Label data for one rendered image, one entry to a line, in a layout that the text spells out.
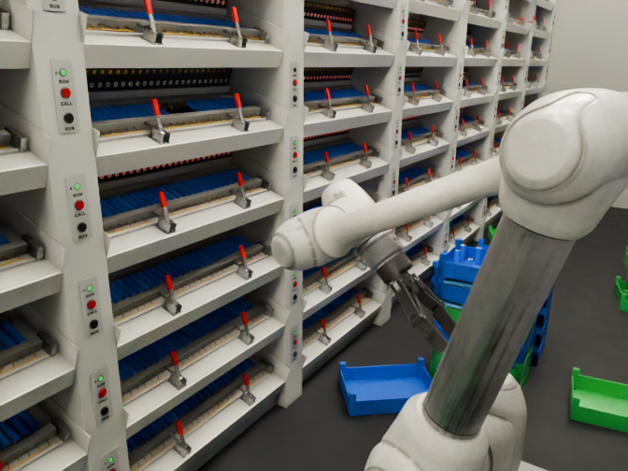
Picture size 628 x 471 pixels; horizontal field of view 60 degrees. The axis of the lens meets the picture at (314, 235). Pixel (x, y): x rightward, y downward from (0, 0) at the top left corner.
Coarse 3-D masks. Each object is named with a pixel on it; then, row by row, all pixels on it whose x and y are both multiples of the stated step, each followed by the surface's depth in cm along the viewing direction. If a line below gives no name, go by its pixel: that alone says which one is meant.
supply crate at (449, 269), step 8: (456, 240) 195; (456, 248) 196; (472, 248) 194; (440, 256) 180; (448, 256) 189; (464, 256) 197; (472, 256) 195; (440, 264) 181; (448, 264) 180; (456, 264) 178; (464, 264) 192; (480, 264) 192; (440, 272) 182; (448, 272) 181; (456, 272) 179; (464, 272) 178; (472, 272) 176; (464, 280) 178; (472, 280) 177
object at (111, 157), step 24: (96, 96) 120; (120, 96) 125; (240, 96) 157; (96, 144) 102; (120, 144) 110; (144, 144) 114; (168, 144) 118; (192, 144) 123; (216, 144) 130; (240, 144) 139; (264, 144) 148; (96, 168) 104; (120, 168) 109
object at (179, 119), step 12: (228, 108) 142; (252, 108) 149; (108, 120) 113; (120, 120) 115; (132, 120) 117; (144, 120) 119; (168, 120) 124; (180, 120) 128; (192, 120) 131; (204, 120) 134; (216, 120) 136; (108, 132) 112; (120, 132) 115; (132, 132) 115
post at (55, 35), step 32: (32, 0) 88; (64, 0) 92; (64, 32) 93; (32, 64) 91; (0, 96) 98; (32, 96) 93; (64, 160) 98; (32, 192) 100; (64, 192) 99; (96, 192) 104; (64, 224) 100; (96, 224) 105; (96, 256) 107; (64, 288) 102; (64, 320) 105; (96, 352) 111; (96, 448) 115
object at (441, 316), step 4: (440, 308) 122; (444, 308) 122; (436, 312) 122; (440, 312) 122; (444, 312) 122; (436, 316) 123; (440, 316) 122; (444, 316) 122; (448, 316) 121; (436, 320) 123; (440, 320) 122; (444, 320) 122; (448, 320) 121; (452, 320) 122; (440, 324) 122; (444, 324) 122; (448, 324) 122; (452, 324) 121; (444, 328) 122; (448, 328) 122; (452, 328) 121; (448, 332) 122
